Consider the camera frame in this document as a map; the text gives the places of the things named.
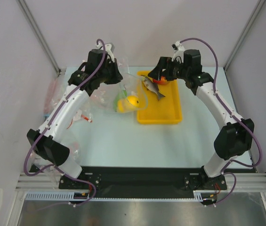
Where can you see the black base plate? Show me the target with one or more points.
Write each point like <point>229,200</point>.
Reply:
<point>142,191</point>

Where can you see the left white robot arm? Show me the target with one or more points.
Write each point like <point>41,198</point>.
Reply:
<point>100,67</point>

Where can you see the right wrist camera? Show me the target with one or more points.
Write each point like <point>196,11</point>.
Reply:
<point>178,50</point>

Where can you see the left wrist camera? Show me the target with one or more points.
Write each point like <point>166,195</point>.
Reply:
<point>109,47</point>

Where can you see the aluminium frame rail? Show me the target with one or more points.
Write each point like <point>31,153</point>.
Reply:
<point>241,182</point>

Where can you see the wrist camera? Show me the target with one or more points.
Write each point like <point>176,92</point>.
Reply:
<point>109,47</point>
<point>178,50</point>

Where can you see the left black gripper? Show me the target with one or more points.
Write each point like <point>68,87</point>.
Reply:
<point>117,76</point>

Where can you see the clear blue-zipper bag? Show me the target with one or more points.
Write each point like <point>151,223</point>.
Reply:
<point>104,96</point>

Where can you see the yellow toy pear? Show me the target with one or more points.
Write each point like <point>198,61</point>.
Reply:
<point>123,107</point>

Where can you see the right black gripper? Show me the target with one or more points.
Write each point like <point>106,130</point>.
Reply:
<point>162,68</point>

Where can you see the yellow toy lemon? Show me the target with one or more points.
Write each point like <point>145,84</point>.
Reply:
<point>133,101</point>

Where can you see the pile of spare zip bags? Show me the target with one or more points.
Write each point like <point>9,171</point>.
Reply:
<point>50,134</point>

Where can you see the red toy mango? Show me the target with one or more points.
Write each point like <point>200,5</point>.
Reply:
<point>162,81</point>

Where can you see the green toy cucumber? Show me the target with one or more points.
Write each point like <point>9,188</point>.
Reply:
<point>121,94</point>

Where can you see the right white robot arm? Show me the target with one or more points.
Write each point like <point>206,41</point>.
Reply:
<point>235,135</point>

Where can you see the yellow plastic tray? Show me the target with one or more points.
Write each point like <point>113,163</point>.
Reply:
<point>164,111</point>

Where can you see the grey toy fish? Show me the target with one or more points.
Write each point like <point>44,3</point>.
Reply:
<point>148,84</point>

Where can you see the white slotted cable duct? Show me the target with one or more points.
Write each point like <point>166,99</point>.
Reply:
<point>82,196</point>

